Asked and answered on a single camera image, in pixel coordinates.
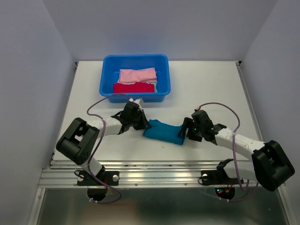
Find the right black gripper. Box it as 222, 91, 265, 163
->
177, 116, 203, 141

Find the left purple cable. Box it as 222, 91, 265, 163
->
86, 93, 132, 204

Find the teal t shirt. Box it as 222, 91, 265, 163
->
143, 120, 185, 145

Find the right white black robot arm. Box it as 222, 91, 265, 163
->
178, 110, 295, 191

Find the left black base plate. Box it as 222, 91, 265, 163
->
74, 170, 120, 186

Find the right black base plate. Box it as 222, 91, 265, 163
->
200, 170, 226, 186

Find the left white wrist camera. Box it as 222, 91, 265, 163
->
129, 98, 144, 107

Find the blue plastic bin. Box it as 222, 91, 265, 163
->
99, 54, 171, 103

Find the pink folded t shirt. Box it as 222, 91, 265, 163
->
118, 67, 157, 84

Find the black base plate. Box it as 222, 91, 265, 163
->
74, 170, 120, 186
200, 170, 226, 186

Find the red folded t shirt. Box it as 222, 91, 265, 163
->
113, 82, 155, 93

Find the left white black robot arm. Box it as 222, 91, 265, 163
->
56, 101, 151, 185

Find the light teal folded shirt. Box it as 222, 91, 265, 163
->
152, 82, 158, 93

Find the aluminium rail frame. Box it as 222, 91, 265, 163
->
37, 61, 288, 225

